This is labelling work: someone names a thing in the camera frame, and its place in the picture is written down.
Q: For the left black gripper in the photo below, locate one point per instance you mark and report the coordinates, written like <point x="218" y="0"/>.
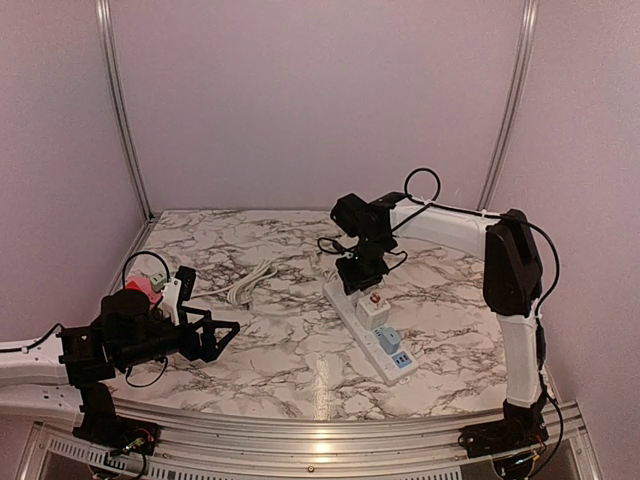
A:
<point x="206" y="351"/>

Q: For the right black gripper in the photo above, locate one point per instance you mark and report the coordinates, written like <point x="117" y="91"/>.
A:
<point x="356" y="282"/>

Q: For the light green cube charger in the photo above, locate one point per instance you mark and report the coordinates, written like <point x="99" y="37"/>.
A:
<point x="158" y="281"/>

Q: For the light blue cube charger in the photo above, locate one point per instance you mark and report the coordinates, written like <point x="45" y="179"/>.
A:
<point x="389" y="339"/>

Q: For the pink triangular power strip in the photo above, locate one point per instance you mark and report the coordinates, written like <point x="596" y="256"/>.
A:
<point x="154" y="298"/>

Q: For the white multicolour power strip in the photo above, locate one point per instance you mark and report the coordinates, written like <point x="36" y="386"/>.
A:
<point x="392" y="369"/>

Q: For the white charger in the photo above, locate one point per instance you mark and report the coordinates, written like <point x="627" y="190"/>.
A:
<point x="372" y="310"/>

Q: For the red cube socket adapter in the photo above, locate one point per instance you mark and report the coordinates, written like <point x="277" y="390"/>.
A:
<point x="136" y="284"/>

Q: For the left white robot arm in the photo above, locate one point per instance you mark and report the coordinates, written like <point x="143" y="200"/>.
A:
<point x="129" y="330"/>

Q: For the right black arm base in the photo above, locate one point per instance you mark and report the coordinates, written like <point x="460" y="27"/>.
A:
<point x="520" y="427"/>

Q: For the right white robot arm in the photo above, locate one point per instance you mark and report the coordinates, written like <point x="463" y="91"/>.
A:
<point x="512" y="280"/>

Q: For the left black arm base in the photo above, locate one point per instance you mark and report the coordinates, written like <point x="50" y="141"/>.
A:
<point x="101" y="425"/>

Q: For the aluminium front table rail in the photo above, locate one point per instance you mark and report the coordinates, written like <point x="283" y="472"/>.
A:
<point x="196" y="445"/>

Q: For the right aluminium corner post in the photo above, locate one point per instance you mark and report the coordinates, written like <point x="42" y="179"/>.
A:
<point x="515" y="93"/>

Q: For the aluminium corner post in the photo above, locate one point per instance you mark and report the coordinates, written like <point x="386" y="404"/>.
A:
<point x="108" y="43"/>
<point x="515" y="93"/>

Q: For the left aluminium corner post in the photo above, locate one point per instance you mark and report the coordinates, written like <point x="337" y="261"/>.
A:
<point x="108" y="43"/>

